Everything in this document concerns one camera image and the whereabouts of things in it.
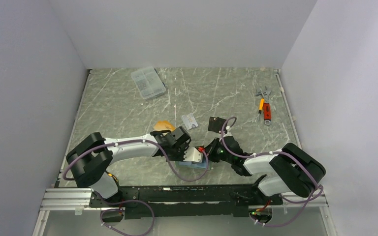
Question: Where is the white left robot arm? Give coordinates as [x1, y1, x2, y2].
[65, 126, 191, 207]

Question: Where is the aluminium frame rail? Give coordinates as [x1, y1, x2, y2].
[32, 188, 94, 236]

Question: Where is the green card holder wallet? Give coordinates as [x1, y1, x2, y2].
[175, 159, 211, 171]

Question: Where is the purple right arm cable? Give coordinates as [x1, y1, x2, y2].
[220, 117, 325, 228]

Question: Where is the clear plastic organizer box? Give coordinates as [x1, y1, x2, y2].
[130, 66, 166, 100]

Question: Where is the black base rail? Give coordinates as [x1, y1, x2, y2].
[89, 184, 283, 219]

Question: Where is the red adjustable wrench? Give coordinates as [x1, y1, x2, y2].
[256, 86, 271, 125]

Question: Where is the yellow black screwdriver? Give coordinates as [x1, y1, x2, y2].
[108, 173, 118, 182]

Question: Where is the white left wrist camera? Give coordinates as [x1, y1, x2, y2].
[183, 147, 204, 163]

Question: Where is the orange small screwdriver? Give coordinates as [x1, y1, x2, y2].
[258, 98, 264, 115]

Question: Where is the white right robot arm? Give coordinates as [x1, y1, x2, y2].
[205, 136, 326, 204]

